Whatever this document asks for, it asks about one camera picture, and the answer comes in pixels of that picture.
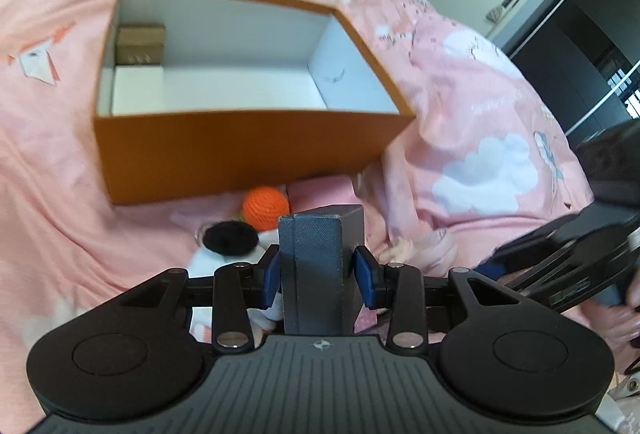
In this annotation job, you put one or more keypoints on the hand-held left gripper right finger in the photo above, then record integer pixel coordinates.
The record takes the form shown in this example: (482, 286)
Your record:
(364, 276)

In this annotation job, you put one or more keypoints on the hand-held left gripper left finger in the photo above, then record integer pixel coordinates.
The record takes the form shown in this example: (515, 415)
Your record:
(270, 279)

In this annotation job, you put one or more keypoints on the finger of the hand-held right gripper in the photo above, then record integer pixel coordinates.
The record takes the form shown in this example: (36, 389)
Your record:
(492, 266)
(617, 194)

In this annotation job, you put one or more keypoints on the dark grey textured box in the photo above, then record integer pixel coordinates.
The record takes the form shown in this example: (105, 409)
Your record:
(320, 264)

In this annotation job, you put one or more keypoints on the orange cardboard box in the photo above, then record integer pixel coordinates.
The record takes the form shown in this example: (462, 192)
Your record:
(240, 154)

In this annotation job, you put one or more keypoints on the person's right hand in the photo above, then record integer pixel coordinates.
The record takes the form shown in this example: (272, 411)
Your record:
(620, 329)

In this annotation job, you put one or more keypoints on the white pink plush black pompom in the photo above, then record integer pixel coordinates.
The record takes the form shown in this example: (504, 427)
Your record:
(230, 239)

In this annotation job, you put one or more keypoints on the pink mini backpack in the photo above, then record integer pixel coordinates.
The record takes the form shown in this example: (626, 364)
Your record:
(435, 249)

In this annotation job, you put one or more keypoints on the orange crochet ball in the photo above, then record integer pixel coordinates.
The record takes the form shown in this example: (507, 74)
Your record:
(265, 209)

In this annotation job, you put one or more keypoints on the white rectangular box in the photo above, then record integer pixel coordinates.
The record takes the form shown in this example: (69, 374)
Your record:
(137, 89)

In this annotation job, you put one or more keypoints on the pink printed blanket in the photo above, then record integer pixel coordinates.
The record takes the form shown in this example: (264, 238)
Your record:
(60, 164)

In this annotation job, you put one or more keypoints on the gold gift box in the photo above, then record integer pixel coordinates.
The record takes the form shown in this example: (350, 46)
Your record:
(140, 44)

